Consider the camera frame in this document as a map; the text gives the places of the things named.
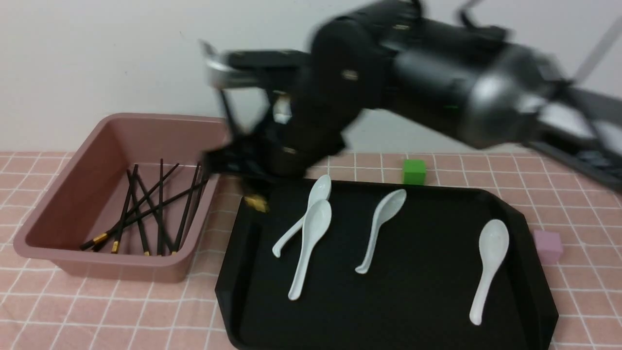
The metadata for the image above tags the green cube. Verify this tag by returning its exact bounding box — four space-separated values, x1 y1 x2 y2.
402 159 427 186

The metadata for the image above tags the pink cube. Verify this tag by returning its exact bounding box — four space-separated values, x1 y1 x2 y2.
532 230 564 264

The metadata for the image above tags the black chopstick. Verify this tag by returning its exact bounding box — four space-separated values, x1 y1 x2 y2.
171 162 201 255
242 182 269 213
87 164 179 252
79 189 189 251
111 164 138 254
182 164 209 242
128 164 151 256
157 158 165 256

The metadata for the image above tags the pink checkered tablecloth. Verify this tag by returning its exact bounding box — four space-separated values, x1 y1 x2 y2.
0 151 622 350

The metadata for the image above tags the black chopstick in bin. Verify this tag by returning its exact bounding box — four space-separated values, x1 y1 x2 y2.
157 158 165 256
182 164 209 242
87 164 179 252
171 162 201 255
79 189 189 251
111 164 138 254
128 164 151 256

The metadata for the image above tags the pink plastic bin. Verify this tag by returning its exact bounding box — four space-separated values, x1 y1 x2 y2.
13 113 227 283

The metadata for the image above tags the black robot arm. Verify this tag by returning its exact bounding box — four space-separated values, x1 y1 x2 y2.
201 0 621 193

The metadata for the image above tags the black plastic tray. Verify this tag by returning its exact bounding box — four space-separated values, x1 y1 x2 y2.
215 179 558 350

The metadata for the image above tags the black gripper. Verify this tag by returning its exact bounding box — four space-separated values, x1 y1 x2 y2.
199 41 311 195

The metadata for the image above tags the white ceramic spoon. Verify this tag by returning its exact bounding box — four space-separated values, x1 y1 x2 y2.
355 189 407 275
272 175 332 258
287 199 332 301
469 219 510 326

